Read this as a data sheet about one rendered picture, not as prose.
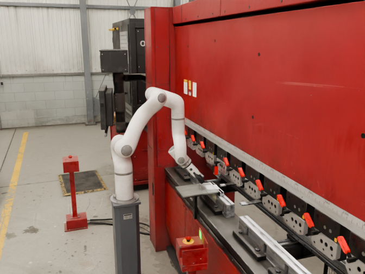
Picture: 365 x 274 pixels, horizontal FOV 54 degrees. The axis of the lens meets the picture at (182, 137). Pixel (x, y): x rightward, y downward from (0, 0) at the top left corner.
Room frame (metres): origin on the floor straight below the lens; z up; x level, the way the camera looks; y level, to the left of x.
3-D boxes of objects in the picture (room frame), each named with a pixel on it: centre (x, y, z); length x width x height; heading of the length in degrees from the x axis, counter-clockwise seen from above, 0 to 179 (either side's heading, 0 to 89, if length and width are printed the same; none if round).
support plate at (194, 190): (2.39, -0.10, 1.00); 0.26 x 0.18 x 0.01; 109
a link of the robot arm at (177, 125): (2.34, 0.02, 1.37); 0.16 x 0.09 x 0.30; 8
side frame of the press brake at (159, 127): (3.41, -0.10, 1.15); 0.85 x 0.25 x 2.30; 109
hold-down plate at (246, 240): (1.84, -0.38, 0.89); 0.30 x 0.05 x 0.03; 19
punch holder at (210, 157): (2.46, -0.23, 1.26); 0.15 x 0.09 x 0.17; 19
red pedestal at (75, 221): (3.69, 1.21, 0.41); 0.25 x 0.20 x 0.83; 109
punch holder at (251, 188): (1.89, -0.42, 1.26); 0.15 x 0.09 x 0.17; 19
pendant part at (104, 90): (3.41, 0.72, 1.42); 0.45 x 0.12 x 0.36; 9
